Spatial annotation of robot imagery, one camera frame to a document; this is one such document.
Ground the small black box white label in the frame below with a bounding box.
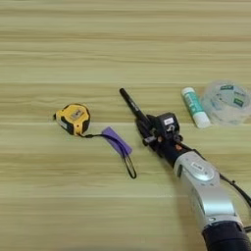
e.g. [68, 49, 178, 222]
[155, 112, 181, 135]

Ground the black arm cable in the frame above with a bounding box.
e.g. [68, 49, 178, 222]
[219, 172, 251, 233]

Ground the black marker pen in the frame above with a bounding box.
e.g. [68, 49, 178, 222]
[118, 87, 155, 138]

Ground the yellow black tape measure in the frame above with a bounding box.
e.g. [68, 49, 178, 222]
[52, 102, 138, 180]

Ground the green white glue stick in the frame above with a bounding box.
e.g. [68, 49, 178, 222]
[180, 86, 212, 129]

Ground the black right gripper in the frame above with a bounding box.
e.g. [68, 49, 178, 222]
[134, 114, 194, 167]

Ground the clear adhesive tape roll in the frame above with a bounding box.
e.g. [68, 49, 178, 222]
[199, 79, 251, 126]

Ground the purple eraser block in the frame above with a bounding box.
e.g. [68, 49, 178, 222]
[100, 125, 133, 159]

